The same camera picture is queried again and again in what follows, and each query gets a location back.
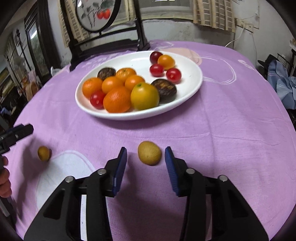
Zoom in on dark brown fruit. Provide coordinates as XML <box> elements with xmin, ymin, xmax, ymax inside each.
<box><xmin>151</xmin><ymin>78</ymin><xmax>177</xmax><ymax>103</ymax></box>
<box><xmin>97</xmin><ymin>67</ymin><xmax>116</xmax><ymax>81</ymax></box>

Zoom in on purple tablecloth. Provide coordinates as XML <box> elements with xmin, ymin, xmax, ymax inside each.
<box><xmin>7</xmin><ymin>41</ymin><xmax>295</xmax><ymax>240</ymax></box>

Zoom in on person's left hand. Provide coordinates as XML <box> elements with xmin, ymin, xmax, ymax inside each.
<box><xmin>0</xmin><ymin>157</ymin><xmax>12</xmax><ymax>198</ymax></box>

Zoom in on large orange tangerine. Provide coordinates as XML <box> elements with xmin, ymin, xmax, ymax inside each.
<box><xmin>103</xmin><ymin>86</ymin><xmax>132</xmax><ymax>113</ymax></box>
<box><xmin>82</xmin><ymin>77</ymin><xmax>103</xmax><ymax>99</ymax></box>

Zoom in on dark brown fruit back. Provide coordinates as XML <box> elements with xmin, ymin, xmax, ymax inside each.
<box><xmin>151</xmin><ymin>78</ymin><xmax>177</xmax><ymax>103</ymax></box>

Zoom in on dark purple plum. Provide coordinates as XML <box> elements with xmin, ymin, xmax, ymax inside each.
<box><xmin>149</xmin><ymin>51</ymin><xmax>163</xmax><ymax>64</ymax></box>

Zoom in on white oval plate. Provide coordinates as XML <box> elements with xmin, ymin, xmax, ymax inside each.
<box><xmin>75</xmin><ymin>51</ymin><xmax>203</xmax><ymax>121</ymax></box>

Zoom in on small orange tangerine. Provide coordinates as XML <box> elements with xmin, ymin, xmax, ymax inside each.
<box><xmin>157</xmin><ymin>55</ymin><xmax>176</xmax><ymax>71</ymax></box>

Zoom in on left beige checked curtain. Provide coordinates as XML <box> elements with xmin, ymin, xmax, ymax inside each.
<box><xmin>58</xmin><ymin>0</ymin><xmax>90</xmax><ymax>47</ymax></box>

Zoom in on small yellow loquat fruit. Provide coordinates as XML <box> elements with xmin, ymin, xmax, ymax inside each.
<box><xmin>37</xmin><ymin>146</ymin><xmax>51</xmax><ymax>162</ymax></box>

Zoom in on yellow orange citrus fruit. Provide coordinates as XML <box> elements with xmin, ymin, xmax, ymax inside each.
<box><xmin>130</xmin><ymin>82</ymin><xmax>159</xmax><ymax>110</ymax></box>

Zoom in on yellow green small fruit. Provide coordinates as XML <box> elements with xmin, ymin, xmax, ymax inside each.
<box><xmin>137</xmin><ymin>141</ymin><xmax>162</xmax><ymax>166</ymax></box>

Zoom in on wall power strip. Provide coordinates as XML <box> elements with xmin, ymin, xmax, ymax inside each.
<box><xmin>235</xmin><ymin>19</ymin><xmax>259</xmax><ymax>33</ymax></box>

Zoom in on large orange tangerine front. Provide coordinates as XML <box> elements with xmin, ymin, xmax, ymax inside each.
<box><xmin>82</xmin><ymin>77</ymin><xmax>103</xmax><ymax>99</ymax></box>

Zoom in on black framed persimmon screen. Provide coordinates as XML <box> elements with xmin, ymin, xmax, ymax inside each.
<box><xmin>60</xmin><ymin>1</ymin><xmax>151</xmax><ymax>71</ymax></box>

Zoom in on orange tangerine back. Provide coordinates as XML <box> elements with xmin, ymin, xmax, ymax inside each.
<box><xmin>115</xmin><ymin>68</ymin><xmax>137</xmax><ymax>83</ymax></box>

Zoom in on red cherry tomato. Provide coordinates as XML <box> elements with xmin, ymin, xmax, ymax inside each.
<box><xmin>149</xmin><ymin>64</ymin><xmax>165</xmax><ymax>77</ymax></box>
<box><xmin>166</xmin><ymin>68</ymin><xmax>182</xmax><ymax>84</ymax></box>
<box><xmin>90</xmin><ymin>90</ymin><xmax>106</xmax><ymax>109</ymax></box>

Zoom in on beige checked curtain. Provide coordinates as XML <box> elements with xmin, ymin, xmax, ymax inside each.
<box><xmin>58</xmin><ymin>0</ymin><xmax>90</xmax><ymax>47</ymax></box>
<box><xmin>193</xmin><ymin>0</ymin><xmax>236</xmax><ymax>33</ymax></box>

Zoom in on blue clothes pile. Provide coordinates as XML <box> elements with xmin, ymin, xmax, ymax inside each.
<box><xmin>267</xmin><ymin>60</ymin><xmax>295</xmax><ymax>109</ymax></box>

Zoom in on small orange fruit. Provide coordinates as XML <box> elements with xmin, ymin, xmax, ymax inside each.
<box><xmin>125</xmin><ymin>75</ymin><xmax>145</xmax><ymax>91</ymax></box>

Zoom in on dark wooden framed painting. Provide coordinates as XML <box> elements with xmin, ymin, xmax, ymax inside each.
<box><xmin>24</xmin><ymin>1</ymin><xmax>61</xmax><ymax>83</ymax></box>

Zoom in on dark brown fruit front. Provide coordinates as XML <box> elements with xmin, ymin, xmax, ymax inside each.
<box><xmin>97</xmin><ymin>67</ymin><xmax>116</xmax><ymax>81</ymax></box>

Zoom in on right beige checked curtain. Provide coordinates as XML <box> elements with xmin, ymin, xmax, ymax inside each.
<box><xmin>193</xmin><ymin>0</ymin><xmax>236</xmax><ymax>33</ymax></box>

